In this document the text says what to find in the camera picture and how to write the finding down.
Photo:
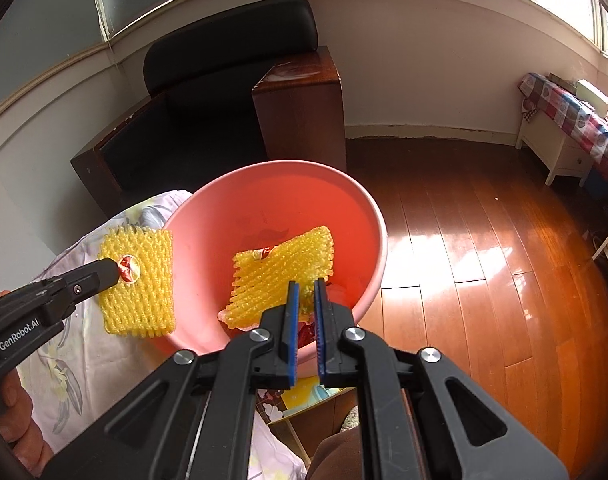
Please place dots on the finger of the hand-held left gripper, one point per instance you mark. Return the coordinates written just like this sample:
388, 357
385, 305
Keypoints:
101, 272

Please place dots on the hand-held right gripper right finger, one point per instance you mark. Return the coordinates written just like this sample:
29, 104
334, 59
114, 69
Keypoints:
320, 330

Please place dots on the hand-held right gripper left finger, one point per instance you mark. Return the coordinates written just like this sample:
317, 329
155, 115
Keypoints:
293, 330

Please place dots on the yellow foam fruit net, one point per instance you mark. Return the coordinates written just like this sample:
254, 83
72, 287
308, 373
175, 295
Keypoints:
144, 305
279, 270

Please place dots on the pink plastic basin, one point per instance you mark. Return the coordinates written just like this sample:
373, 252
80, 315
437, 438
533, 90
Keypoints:
294, 200

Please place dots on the person's left hand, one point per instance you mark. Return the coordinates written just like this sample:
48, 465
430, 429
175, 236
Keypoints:
16, 410

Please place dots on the floral white cloth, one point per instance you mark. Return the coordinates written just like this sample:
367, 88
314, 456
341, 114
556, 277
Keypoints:
84, 340

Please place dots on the yellow printed packet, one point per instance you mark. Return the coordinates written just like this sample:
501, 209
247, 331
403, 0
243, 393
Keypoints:
304, 395

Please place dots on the person's leg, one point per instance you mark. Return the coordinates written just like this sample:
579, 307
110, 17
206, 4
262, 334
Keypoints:
334, 455

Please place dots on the black leather wooden armchair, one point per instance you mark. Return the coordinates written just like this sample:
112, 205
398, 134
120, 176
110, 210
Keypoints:
209, 125

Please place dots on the white cabinet with checkered cloth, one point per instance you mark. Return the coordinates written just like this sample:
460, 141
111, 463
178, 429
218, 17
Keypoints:
589, 125

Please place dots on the pale green box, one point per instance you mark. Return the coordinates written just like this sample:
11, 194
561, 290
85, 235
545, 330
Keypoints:
591, 94

